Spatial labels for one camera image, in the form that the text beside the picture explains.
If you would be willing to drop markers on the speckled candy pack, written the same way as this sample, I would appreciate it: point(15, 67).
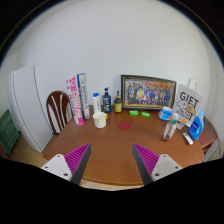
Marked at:
point(180, 127)

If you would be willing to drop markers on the white radiator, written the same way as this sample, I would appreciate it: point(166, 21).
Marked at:
point(214, 151)

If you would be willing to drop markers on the white paper gift bag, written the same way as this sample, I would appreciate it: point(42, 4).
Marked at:
point(189, 100)

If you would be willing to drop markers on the colourful puzzle cube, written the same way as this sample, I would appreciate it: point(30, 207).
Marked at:
point(184, 121)

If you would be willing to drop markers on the white lotion bottle blue cap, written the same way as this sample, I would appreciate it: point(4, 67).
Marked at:
point(96, 104)

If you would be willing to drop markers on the flat round red coaster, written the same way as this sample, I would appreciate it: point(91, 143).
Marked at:
point(124, 126)

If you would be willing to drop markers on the white mug with yellow rim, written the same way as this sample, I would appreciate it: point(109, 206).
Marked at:
point(99, 120)

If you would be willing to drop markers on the small green pack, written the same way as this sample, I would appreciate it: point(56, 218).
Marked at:
point(145, 114)
point(134, 112)

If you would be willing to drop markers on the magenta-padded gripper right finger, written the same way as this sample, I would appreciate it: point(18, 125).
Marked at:
point(145, 159)

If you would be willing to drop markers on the blue tissue pack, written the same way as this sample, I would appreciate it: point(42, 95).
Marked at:
point(165, 114)

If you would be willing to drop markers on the white refrigerator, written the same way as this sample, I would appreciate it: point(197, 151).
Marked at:
point(28, 106)

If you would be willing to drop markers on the white remote control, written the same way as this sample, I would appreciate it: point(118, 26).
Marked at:
point(188, 138)

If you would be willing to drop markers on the pink shuttlecock tube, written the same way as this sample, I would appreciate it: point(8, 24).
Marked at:
point(75, 101)

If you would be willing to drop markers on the clear bottle with green label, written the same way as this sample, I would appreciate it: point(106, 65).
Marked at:
point(169, 130)

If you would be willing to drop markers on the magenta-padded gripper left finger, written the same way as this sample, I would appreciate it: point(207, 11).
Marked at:
point(78, 159)

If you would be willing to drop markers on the amber pump bottle yellow label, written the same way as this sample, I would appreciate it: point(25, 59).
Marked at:
point(118, 105)

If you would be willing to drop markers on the white and green shuttlecock tube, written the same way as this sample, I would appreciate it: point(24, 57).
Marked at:
point(84, 96)

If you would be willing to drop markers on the blue detergent bottle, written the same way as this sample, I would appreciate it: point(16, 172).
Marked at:
point(196, 128)

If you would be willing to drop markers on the green plastic crate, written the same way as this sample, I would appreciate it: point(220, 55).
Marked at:
point(7, 131)

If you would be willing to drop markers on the dark blue pump bottle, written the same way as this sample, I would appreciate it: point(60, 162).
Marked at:
point(107, 102)

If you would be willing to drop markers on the framed group photo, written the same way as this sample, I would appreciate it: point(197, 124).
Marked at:
point(148, 93)

